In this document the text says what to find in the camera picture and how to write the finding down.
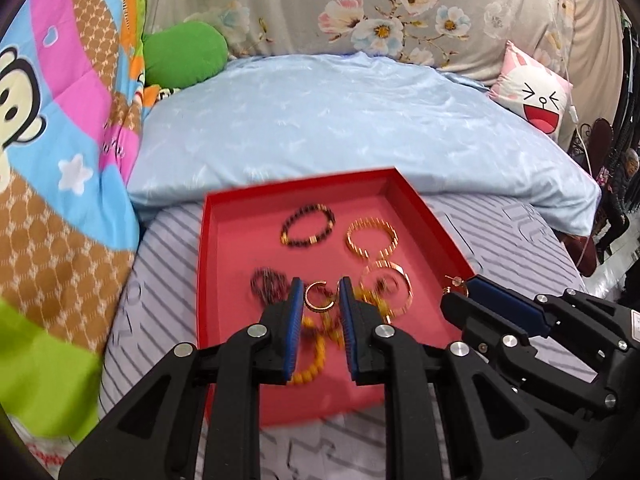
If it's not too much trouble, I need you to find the opaque yellow bead bracelet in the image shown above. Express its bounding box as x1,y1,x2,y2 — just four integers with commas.
289,312,328,386

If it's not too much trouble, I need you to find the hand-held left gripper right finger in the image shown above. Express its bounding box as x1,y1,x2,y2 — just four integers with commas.
339,276,586,480

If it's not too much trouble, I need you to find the floral grey cloth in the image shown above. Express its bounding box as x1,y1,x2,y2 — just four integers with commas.
145,0,576,86

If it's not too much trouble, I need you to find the dark wooden chair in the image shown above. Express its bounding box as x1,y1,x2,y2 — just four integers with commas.
580,117,617,173

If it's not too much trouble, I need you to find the gold link bracelet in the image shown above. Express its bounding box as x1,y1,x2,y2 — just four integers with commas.
346,217,398,261

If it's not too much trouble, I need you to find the grey striped bedsheet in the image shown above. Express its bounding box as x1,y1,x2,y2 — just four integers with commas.
97,195,598,480

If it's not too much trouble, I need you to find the gold hoop earring with post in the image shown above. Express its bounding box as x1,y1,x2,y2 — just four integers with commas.
442,274,471,298

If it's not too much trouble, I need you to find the colourful cartoon quilt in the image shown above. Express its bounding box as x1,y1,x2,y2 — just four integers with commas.
0,0,168,480

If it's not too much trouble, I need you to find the red cardboard tray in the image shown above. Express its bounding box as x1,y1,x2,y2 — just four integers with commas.
196,167,478,428

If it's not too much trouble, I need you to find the light blue pillow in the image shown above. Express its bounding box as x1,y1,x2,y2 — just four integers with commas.
125,52,601,237

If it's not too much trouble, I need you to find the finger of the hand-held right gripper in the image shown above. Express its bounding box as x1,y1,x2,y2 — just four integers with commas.
466,275,568,336
439,291,521,363

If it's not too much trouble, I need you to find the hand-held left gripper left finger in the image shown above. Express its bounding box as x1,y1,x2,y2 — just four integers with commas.
59,277,306,480

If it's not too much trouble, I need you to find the white rabbit face cushion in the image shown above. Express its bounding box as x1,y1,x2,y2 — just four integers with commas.
487,40,573,136

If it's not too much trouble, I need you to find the gold bangle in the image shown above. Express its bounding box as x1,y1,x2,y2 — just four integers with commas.
359,260,413,318

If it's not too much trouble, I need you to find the garnet bead bracelet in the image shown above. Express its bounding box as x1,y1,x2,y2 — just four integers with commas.
250,266,291,306

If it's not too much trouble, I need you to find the translucent yellow bead bracelet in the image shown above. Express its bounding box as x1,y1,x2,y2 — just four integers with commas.
320,285,396,348

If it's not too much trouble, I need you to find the wide gold hoop earring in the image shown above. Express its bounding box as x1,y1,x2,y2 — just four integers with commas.
305,281,341,313

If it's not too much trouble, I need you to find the green pillow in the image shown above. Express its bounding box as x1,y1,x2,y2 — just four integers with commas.
142,21,230,88

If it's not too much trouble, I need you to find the dark beaded bracelet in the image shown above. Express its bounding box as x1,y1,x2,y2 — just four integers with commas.
280,203,336,249

